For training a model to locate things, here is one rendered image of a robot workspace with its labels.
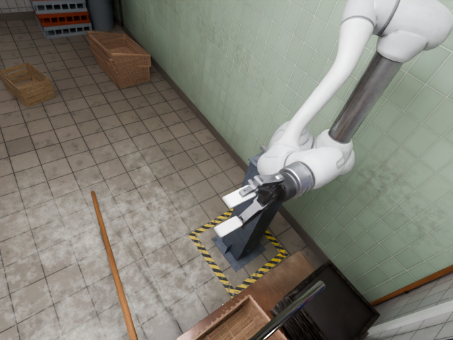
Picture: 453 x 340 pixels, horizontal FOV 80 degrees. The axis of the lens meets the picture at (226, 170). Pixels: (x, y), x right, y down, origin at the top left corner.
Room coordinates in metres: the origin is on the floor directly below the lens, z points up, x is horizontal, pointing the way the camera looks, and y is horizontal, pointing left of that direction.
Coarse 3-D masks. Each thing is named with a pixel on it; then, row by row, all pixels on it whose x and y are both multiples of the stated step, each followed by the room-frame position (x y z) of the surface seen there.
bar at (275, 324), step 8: (312, 288) 0.34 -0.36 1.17; (320, 288) 0.35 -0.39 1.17; (304, 296) 0.31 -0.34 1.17; (312, 296) 0.32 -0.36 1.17; (296, 304) 0.28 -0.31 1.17; (304, 304) 0.29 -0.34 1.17; (280, 312) 0.25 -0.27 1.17; (288, 312) 0.25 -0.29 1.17; (296, 312) 0.26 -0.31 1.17; (272, 320) 0.22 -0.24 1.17; (280, 320) 0.23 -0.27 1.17; (264, 328) 0.20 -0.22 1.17; (272, 328) 0.20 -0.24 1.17; (256, 336) 0.17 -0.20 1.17; (264, 336) 0.18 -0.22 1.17
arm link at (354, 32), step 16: (352, 32) 0.90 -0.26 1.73; (368, 32) 0.92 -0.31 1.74; (352, 48) 0.86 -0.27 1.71; (336, 64) 0.84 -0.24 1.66; (352, 64) 0.83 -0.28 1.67; (336, 80) 0.80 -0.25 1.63; (320, 96) 0.78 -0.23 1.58; (304, 112) 0.76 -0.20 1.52; (288, 128) 0.73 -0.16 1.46; (304, 128) 0.74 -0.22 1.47; (272, 144) 0.69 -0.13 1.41; (288, 144) 0.66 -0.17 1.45; (272, 160) 0.62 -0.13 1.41
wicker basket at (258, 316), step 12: (252, 300) 0.39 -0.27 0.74; (228, 312) 0.32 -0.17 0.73; (240, 312) 0.37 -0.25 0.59; (252, 312) 0.37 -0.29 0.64; (264, 312) 0.35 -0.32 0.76; (216, 324) 0.28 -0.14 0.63; (228, 324) 0.30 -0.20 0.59; (252, 324) 0.33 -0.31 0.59; (264, 324) 0.32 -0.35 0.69; (204, 336) 0.23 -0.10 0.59; (216, 336) 0.25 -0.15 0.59; (228, 336) 0.26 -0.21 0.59; (276, 336) 0.28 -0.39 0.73
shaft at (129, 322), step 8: (96, 200) 1.01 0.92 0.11; (96, 208) 0.91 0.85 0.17; (104, 232) 0.69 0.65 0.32; (104, 240) 0.63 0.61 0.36; (112, 256) 0.52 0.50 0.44; (112, 264) 0.47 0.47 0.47; (112, 272) 0.43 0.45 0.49; (120, 280) 0.39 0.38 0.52; (120, 288) 0.34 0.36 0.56; (120, 296) 0.30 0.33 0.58; (128, 312) 0.24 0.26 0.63; (128, 320) 0.21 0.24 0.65; (128, 328) 0.18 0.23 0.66; (136, 336) 0.16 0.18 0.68
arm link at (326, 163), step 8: (296, 152) 0.61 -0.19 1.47; (304, 152) 0.59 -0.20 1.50; (312, 152) 0.58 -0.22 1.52; (320, 152) 0.58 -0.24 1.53; (328, 152) 0.58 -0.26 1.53; (336, 152) 0.60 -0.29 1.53; (288, 160) 0.59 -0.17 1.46; (296, 160) 0.56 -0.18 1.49; (304, 160) 0.54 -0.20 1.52; (312, 160) 0.54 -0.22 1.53; (320, 160) 0.54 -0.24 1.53; (328, 160) 0.55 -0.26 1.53; (336, 160) 0.57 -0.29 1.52; (312, 168) 0.51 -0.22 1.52; (320, 168) 0.52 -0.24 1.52; (328, 168) 0.53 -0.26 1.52; (336, 168) 0.55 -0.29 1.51; (320, 176) 0.51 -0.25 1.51; (328, 176) 0.52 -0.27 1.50; (336, 176) 0.55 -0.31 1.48; (320, 184) 0.50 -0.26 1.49
